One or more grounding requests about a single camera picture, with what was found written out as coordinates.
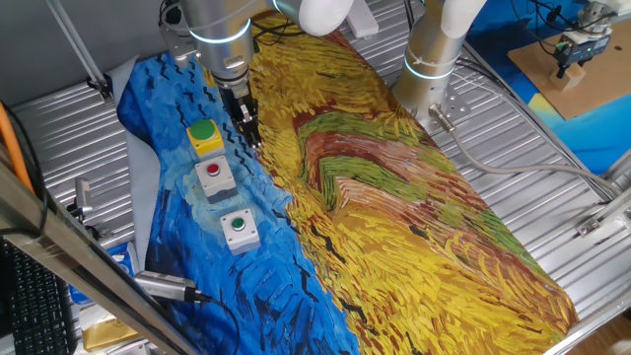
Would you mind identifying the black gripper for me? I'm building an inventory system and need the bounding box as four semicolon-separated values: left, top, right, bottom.
219;82;264;151

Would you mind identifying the yellow box green mushroom button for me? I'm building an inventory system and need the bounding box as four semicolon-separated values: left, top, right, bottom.
185;117;227;160

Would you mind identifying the grey box red button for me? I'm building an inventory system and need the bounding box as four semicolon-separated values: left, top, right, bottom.
193;154;239;204

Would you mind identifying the grey box green button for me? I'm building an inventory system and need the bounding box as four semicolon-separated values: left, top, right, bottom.
219;207;262;256

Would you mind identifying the white power strip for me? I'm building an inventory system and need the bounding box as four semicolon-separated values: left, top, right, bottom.
344;0;380;39

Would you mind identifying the painted wheatfield tablecloth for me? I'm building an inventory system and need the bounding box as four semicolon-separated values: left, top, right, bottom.
105;9;581;355

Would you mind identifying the blue tissue pack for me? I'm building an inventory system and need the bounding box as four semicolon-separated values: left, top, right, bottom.
68;241;137;305

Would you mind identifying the grey metal pole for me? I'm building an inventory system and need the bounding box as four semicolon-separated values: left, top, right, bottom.
44;0;113;103

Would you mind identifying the gold tissue box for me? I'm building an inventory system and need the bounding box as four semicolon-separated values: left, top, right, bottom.
81;315;142;352

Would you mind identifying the black keyboard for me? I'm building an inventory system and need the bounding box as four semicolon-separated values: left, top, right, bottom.
0;239;78;355

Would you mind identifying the small wooden block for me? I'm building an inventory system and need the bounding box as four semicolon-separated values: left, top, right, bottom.
549;61;588;93

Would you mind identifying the blue painted cloth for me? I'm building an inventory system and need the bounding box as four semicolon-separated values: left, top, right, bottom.
465;0;631;177

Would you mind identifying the brown cardboard board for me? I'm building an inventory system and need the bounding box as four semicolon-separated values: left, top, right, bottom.
507;19;631;121

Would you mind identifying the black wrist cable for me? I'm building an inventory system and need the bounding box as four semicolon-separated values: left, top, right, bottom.
250;19;307;48

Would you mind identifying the silver camera on frame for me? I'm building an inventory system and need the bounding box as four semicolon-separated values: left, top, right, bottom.
132;269;208;304

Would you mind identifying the small silver camera on clamp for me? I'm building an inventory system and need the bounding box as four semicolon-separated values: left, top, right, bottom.
66;177;103;238

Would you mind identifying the black camera cable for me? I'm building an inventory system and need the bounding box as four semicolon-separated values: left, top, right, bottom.
196;293;242;355

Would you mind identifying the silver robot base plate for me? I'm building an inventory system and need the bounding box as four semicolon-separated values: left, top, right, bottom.
418;88;472;135

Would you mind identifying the aluminium frame bar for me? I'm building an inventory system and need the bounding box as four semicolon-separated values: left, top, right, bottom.
0;147;198;355

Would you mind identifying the orange cable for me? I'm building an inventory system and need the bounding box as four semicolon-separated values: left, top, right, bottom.
0;101;34;193

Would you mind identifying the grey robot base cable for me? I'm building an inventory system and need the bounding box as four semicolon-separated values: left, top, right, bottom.
427;103;625;196

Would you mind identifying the metal corner bracket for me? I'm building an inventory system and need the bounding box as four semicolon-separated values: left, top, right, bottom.
575;215;605;239

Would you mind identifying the aluminium frame rail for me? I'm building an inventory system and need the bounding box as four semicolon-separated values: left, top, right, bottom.
594;147;631;228

